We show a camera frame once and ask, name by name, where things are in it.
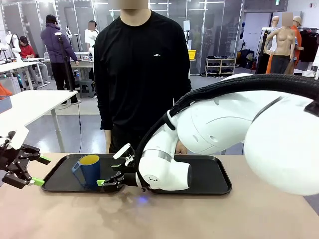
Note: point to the black clothes on rack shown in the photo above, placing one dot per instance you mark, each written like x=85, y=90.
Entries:
x=309, y=46

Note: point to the white mannequin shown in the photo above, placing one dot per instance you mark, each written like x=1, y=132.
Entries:
x=274, y=27

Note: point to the blue box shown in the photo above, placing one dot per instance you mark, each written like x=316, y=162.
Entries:
x=5, y=104

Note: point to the orange object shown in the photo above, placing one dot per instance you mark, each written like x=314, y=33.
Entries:
x=4, y=90

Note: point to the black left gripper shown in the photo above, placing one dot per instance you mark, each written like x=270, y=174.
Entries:
x=13, y=159

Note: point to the blue mug yellow inside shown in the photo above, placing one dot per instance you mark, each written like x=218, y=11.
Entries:
x=91, y=171

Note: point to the grey stool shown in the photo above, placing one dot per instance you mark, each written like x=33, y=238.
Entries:
x=87, y=88

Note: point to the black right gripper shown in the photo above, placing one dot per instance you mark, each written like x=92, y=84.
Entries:
x=129, y=179

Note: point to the black tripod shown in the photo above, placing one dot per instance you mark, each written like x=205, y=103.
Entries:
x=65, y=62

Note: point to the person in purple jacket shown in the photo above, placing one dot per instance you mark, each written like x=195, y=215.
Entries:
x=57, y=47

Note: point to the white shoe rack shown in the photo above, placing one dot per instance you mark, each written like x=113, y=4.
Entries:
x=220, y=67

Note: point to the person in red jacket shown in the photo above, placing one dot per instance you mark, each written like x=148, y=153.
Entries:
x=28, y=52

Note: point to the person in white shirt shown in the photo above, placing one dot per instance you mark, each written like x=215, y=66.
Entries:
x=90, y=36

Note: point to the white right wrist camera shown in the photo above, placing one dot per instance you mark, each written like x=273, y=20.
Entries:
x=122, y=152

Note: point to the black plastic tray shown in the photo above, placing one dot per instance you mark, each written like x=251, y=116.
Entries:
x=211, y=174
x=62, y=174

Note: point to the person in black shirt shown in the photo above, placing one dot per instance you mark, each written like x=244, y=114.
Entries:
x=139, y=74

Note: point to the yellow bin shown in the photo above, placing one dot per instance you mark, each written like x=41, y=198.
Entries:
x=192, y=54

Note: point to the person's left hand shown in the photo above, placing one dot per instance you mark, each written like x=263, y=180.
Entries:
x=181, y=149

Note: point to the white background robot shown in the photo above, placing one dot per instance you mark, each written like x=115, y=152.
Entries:
x=13, y=43

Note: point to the person's right forearm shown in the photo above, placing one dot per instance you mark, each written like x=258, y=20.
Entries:
x=108, y=140

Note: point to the white desk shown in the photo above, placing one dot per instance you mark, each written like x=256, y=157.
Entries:
x=17, y=67

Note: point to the white table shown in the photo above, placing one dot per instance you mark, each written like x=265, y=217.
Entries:
x=37, y=102

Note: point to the mannequin in orange clothes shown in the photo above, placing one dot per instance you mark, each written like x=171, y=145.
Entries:
x=297, y=37

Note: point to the bare mannequin grey trousers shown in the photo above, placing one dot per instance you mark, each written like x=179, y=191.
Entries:
x=281, y=47

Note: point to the black bags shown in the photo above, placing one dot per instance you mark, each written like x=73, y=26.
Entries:
x=246, y=58

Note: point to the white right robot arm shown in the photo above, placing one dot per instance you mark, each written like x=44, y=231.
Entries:
x=224, y=124

